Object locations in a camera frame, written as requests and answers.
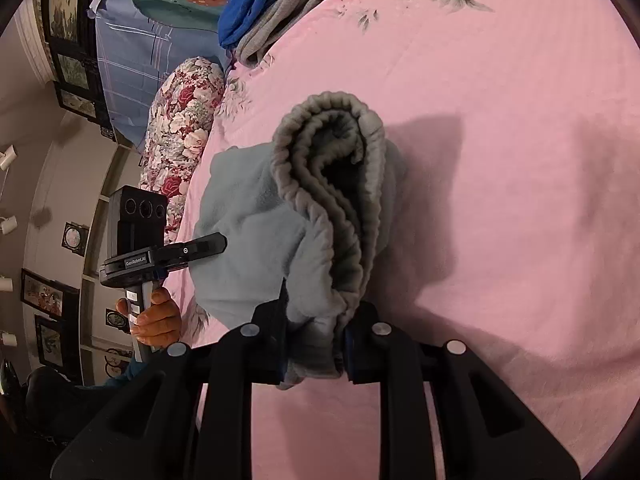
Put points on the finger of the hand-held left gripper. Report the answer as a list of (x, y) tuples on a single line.
[(205, 247)]

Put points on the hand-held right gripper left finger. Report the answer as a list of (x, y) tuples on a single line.
[(270, 340)]

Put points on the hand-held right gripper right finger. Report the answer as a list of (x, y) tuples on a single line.
[(360, 355)]

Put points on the grey fleece pants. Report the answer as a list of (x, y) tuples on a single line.
[(240, 220)]

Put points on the person's left hand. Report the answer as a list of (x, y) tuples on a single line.
[(157, 322)]

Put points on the floral quilt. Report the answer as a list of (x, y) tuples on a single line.
[(175, 125)]

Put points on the white ceiling spotlight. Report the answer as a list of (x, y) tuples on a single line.
[(6, 157), (7, 339), (5, 283), (7, 225)]

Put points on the blue checked pillow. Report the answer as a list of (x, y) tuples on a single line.
[(135, 60)]

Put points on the black panel of framed paintings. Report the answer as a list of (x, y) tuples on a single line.
[(72, 60)]

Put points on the person's dark clothing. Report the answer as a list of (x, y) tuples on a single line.
[(70, 405)]

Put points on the blue folded garment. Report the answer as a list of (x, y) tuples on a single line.
[(245, 5)]

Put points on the pile of folded clothes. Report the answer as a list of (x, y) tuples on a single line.
[(290, 15)]

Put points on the pink bedsheet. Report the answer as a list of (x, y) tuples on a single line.
[(500, 110)]

